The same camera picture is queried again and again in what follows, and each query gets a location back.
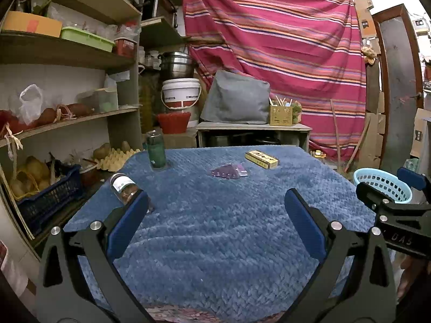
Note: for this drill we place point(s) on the small high cardboard box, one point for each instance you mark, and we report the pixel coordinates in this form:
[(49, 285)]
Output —
[(365, 16)]

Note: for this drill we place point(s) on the metal door brown frame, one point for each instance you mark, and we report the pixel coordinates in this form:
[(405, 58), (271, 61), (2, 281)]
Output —
[(399, 74)]

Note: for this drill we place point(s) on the person's right hand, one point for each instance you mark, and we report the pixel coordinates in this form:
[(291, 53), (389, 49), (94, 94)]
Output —
[(405, 272)]

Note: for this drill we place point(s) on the green glass jar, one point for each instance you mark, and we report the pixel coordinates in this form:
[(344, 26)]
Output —
[(156, 151)]

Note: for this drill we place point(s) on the white plastic bucket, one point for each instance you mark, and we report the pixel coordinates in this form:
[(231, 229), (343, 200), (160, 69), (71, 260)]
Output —
[(180, 94)]

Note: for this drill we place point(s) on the red striped hanging cloth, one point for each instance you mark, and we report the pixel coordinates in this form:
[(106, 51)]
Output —
[(286, 57)]

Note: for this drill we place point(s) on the wooden shelf unit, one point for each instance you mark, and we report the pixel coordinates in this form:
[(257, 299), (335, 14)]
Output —
[(84, 57)]

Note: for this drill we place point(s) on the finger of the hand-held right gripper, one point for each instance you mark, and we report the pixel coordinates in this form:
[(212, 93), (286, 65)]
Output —
[(412, 178), (370, 197)]

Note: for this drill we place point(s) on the purple wrapper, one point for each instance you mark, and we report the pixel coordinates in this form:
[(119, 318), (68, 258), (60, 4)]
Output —
[(229, 171)]

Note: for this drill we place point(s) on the steel cooking pot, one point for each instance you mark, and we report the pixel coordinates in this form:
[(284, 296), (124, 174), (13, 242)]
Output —
[(178, 65)]

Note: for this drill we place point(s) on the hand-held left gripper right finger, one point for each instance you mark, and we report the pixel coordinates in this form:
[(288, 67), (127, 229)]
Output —
[(304, 222)]

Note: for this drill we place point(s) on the long sweet potato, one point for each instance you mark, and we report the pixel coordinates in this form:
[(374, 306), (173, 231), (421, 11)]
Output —
[(47, 117)]

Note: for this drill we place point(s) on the blue plastic crate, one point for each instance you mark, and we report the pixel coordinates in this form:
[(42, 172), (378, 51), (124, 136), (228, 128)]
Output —
[(50, 198)]

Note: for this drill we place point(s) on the straw broom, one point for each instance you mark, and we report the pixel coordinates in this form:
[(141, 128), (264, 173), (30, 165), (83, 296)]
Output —
[(336, 134)]

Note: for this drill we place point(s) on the small potato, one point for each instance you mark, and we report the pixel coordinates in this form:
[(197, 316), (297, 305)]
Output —
[(125, 146)]

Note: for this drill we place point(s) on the clear plastic container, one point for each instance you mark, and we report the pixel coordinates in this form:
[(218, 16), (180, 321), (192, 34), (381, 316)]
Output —
[(99, 101)]

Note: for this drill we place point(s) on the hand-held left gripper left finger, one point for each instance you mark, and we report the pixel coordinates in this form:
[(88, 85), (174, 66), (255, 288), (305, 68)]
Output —
[(128, 225)]

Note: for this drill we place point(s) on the blue fluffy blanket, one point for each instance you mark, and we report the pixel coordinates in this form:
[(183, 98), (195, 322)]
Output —
[(219, 225)]

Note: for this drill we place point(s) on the green plastic tray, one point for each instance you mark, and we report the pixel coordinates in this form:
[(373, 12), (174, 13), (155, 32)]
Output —
[(87, 38)]

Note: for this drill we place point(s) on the red ribbed tub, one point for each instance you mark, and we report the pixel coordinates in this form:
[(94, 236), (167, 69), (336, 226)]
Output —
[(125, 46)]

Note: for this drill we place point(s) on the yellow flat box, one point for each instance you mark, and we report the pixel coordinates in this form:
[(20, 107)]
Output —
[(32, 23)]

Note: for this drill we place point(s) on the yellow egg tray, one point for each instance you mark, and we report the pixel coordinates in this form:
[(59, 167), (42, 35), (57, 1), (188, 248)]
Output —
[(118, 159)]

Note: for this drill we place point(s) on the large open cardboard box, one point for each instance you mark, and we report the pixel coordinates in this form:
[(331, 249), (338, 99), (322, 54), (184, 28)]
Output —
[(421, 134)]

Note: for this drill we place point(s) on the wooden stick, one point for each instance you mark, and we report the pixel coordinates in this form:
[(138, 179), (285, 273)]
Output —
[(358, 144)]

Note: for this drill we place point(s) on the green leafy bunch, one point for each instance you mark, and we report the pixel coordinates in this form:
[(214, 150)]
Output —
[(296, 112)]

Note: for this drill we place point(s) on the low cardboard box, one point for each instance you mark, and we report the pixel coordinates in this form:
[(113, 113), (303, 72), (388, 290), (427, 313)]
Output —
[(178, 139)]

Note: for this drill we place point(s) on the grey side cabinet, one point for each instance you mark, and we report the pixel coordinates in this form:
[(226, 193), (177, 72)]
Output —
[(252, 129)]

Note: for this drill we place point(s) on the tan hanging bundle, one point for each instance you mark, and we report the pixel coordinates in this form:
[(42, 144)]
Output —
[(368, 53)]

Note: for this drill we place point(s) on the small yellow printed box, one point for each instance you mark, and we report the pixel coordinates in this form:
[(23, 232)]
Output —
[(261, 159)]

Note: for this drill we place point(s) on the white plastic bag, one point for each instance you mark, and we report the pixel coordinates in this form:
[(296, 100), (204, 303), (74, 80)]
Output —
[(30, 102)]

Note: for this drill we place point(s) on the red plastic basket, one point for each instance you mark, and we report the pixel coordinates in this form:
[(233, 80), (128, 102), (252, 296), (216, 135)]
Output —
[(173, 122)]

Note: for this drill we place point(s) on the white label glass jar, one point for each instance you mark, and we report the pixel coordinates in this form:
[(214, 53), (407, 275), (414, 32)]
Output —
[(123, 186)]

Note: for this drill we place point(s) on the stack of cardboard boxes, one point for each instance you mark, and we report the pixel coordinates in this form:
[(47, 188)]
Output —
[(373, 124)]

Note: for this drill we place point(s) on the yellow wooden utensil holder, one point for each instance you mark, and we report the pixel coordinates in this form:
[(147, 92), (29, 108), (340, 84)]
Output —
[(280, 116)]

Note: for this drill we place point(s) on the yellow oil jug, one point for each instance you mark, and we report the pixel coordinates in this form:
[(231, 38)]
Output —
[(148, 104)]

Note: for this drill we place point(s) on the pile of potatoes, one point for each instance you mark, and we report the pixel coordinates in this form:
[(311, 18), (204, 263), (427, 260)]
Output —
[(32, 175)]

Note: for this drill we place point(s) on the light blue plastic basket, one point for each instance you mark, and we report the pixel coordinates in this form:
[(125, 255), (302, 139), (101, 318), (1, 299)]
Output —
[(384, 183)]

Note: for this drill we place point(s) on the large potato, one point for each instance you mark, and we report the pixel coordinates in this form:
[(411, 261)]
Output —
[(102, 150)]

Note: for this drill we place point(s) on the grey fabric cover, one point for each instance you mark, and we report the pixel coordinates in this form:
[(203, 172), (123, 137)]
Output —
[(235, 97)]

